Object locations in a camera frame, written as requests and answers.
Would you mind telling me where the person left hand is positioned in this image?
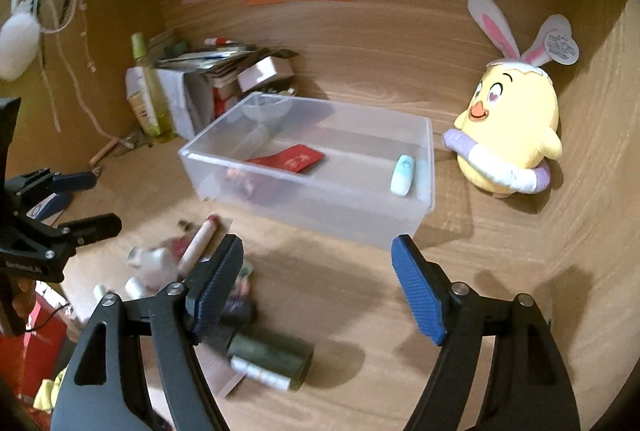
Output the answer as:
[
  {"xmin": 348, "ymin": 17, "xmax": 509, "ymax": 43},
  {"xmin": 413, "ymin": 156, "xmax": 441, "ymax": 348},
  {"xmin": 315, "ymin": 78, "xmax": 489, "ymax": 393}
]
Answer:
[{"xmin": 12, "ymin": 277, "xmax": 36, "ymax": 323}]

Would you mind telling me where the red tea packet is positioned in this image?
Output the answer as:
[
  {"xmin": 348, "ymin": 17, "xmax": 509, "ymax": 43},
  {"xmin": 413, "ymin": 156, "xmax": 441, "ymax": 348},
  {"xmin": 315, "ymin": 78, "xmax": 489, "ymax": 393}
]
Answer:
[{"xmin": 247, "ymin": 144, "xmax": 324, "ymax": 173}]

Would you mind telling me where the glass bowl with trinkets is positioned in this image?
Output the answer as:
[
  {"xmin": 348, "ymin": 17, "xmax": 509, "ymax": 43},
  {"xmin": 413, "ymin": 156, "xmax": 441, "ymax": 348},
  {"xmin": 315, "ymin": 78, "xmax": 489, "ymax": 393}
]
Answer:
[{"xmin": 241, "ymin": 93, "xmax": 293, "ymax": 123}]

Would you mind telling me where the clear plastic storage bin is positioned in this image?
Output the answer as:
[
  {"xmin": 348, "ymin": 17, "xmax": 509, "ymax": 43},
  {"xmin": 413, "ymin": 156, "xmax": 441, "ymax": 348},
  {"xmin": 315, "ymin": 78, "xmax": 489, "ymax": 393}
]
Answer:
[{"xmin": 179, "ymin": 93, "xmax": 435, "ymax": 249}]

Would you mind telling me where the small pink white box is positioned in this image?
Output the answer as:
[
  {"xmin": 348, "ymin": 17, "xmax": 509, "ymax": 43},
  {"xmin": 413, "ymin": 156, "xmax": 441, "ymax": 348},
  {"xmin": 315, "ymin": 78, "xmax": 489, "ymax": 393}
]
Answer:
[{"xmin": 238, "ymin": 56, "xmax": 294, "ymax": 93}]

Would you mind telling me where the white paper box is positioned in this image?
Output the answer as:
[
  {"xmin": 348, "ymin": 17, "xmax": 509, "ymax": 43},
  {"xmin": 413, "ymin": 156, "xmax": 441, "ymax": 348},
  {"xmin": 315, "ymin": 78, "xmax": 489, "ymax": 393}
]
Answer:
[{"xmin": 125, "ymin": 67, "xmax": 215, "ymax": 139}]

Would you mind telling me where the white tape roll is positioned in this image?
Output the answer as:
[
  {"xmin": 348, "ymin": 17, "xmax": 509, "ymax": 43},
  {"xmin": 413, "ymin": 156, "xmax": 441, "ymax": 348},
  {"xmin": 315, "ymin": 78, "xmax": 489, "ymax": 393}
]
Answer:
[{"xmin": 126, "ymin": 247, "xmax": 178, "ymax": 291}]

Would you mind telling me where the purple black lipstick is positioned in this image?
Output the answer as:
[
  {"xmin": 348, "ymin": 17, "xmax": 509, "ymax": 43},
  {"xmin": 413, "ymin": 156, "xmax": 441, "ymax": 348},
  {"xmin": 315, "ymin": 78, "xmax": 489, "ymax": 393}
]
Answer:
[{"xmin": 219, "ymin": 297, "xmax": 258, "ymax": 327}]

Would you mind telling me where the long pale green tube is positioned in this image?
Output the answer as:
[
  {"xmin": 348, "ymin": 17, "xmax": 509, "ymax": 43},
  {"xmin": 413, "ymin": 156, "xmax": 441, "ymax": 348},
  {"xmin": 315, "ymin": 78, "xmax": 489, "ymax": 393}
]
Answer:
[{"xmin": 92, "ymin": 276, "xmax": 151, "ymax": 302}]

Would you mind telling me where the yellow-green spray bottle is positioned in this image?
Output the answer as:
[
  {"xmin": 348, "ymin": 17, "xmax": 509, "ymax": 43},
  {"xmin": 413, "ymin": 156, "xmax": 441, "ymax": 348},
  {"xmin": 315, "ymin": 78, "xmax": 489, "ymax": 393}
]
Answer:
[{"xmin": 131, "ymin": 32, "xmax": 175, "ymax": 143}]

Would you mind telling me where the red white marker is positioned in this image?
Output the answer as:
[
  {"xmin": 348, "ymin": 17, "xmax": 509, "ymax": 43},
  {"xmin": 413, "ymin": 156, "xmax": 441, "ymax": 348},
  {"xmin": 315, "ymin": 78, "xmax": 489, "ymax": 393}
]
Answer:
[{"xmin": 204, "ymin": 36, "xmax": 236, "ymax": 46}]

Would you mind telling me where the white hanging cord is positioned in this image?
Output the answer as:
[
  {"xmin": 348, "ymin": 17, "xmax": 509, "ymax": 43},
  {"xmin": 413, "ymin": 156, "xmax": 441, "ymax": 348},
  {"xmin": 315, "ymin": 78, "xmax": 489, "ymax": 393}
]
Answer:
[{"xmin": 34, "ymin": 0, "xmax": 122, "ymax": 142}]

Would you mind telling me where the beige red-capped stick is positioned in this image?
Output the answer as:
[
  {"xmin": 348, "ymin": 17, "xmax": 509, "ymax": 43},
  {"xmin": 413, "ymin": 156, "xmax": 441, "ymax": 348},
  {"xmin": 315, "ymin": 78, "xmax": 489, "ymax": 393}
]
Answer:
[{"xmin": 178, "ymin": 213, "xmax": 220, "ymax": 279}]

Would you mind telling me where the mint green small tube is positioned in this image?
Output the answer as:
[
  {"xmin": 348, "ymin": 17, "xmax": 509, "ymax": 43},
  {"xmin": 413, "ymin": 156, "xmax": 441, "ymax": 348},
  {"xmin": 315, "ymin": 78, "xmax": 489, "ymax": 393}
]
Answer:
[{"xmin": 390, "ymin": 154, "xmax": 416, "ymax": 197}]

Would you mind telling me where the stack of books papers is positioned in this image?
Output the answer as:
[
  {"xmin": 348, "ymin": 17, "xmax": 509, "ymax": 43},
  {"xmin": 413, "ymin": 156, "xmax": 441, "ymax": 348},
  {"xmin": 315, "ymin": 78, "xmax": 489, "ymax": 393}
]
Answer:
[{"xmin": 156, "ymin": 44, "xmax": 258, "ymax": 119}]

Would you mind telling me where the pink cosmetic tube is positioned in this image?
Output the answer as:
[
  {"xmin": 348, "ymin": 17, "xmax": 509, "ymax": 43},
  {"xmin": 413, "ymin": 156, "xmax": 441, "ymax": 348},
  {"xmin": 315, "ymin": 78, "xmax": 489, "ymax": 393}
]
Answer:
[{"xmin": 195, "ymin": 344, "xmax": 245, "ymax": 399}]

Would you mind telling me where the dark green dropper bottle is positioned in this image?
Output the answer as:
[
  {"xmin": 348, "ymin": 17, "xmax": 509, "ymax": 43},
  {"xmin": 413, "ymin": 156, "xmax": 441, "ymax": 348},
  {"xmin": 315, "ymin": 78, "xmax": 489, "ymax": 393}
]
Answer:
[{"xmin": 204, "ymin": 326, "xmax": 314, "ymax": 391}]

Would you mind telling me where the white fluffy pompom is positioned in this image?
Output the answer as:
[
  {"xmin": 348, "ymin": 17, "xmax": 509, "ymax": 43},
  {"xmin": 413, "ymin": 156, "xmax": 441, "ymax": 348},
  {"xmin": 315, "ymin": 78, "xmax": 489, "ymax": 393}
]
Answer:
[{"xmin": 0, "ymin": 13, "xmax": 40, "ymax": 82}]

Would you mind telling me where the yellow chick plush toy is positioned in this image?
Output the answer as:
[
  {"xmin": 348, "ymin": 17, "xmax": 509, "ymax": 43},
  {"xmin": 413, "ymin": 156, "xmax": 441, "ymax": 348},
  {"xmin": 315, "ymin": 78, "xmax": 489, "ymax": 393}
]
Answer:
[{"xmin": 442, "ymin": 0, "xmax": 579, "ymax": 197}]

